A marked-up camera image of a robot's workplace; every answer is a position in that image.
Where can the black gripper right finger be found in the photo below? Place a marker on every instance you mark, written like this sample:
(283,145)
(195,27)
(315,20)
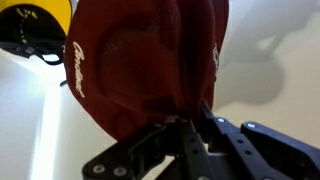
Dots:
(261,152)

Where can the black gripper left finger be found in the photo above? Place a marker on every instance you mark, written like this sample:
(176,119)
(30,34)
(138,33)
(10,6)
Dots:
(136,155)

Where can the maroon baseball cap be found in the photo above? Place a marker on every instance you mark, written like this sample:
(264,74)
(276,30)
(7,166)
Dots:
(130,62)

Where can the yellow and black cap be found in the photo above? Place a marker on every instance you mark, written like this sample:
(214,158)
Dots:
(35,28)

